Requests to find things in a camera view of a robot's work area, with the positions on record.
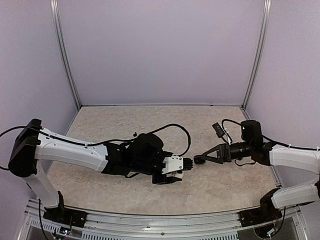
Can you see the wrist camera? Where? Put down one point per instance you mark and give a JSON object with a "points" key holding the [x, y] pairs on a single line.
{"points": [[218, 130], [176, 163]]}

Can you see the front aluminium rail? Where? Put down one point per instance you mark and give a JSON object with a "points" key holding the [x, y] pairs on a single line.
{"points": [[101, 225]]}

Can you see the aluminium frame post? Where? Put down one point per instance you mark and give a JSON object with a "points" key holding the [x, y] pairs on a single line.
{"points": [[54, 6], [258, 53]]}

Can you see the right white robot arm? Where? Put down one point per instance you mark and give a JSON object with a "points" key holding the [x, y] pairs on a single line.
{"points": [[268, 152]]}

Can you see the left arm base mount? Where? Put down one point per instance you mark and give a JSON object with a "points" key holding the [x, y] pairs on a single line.
{"points": [[64, 215]]}

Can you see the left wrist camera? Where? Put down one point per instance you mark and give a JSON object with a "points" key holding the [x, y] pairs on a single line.
{"points": [[176, 163]]}

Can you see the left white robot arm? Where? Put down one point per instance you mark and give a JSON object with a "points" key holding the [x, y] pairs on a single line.
{"points": [[143, 154]]}

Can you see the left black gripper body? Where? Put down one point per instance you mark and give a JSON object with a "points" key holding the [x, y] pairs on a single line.
{"points": [[147, 167]]}

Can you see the black earbud charging case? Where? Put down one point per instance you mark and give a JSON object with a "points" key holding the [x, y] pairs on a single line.
{"points": [[198, 160]]}

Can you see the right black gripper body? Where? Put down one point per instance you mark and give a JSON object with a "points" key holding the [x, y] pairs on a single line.
{"points": [[248, 146]]}

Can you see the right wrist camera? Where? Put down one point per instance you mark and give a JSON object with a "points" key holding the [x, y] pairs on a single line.
{"points": [[218, 130]]}

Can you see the left aluminium frame post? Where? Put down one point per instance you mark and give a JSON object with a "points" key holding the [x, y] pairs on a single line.
{"points": [[54, 6]]}

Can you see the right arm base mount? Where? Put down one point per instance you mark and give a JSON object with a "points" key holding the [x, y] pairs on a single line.
{"points": [[266, 212]]}

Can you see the right aluminium frame post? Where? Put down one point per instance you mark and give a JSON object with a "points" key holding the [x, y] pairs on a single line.
{"points": [[258, 53]]}

